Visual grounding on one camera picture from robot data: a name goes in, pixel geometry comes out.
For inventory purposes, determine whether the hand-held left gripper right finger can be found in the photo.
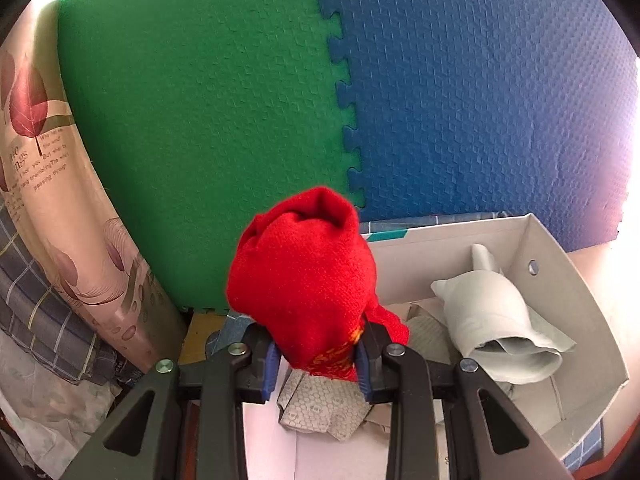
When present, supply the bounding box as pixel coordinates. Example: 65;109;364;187
354;320;576;480

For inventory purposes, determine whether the green foam mat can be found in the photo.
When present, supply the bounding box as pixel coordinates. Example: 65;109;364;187
57;0;366;313

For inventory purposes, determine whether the red underwear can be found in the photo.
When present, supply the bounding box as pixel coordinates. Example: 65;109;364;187
226;186;411;382

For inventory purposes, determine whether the white cardboard box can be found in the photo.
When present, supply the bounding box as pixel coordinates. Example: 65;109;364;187
242;212;630;480

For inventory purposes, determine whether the yellow wooden cabinet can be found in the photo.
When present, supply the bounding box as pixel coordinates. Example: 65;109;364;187
177;312;228;366

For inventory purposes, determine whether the white crumpled cloth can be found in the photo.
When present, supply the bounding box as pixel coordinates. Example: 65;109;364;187
0;330;121;480

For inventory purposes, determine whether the leaf-print curtain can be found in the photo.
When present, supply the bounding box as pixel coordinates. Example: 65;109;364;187
0;0;188;376

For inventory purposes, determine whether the dark plaid cloth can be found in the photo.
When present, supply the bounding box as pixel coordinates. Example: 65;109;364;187
0;200;146;386

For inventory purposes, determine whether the beige underwear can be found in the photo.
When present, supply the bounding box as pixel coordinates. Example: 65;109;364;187
276;304;461;443

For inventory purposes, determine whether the blue foam mat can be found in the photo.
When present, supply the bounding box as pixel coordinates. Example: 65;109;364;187
307;0;640;253

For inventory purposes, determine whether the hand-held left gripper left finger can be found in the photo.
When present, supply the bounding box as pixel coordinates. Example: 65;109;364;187
60;322;283;480

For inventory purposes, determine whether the pale grey underwear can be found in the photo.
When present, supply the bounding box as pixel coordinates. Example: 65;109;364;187
431;243;577;386

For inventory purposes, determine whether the blue checked cushion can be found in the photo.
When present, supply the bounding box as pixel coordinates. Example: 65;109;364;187
205;212;618;473

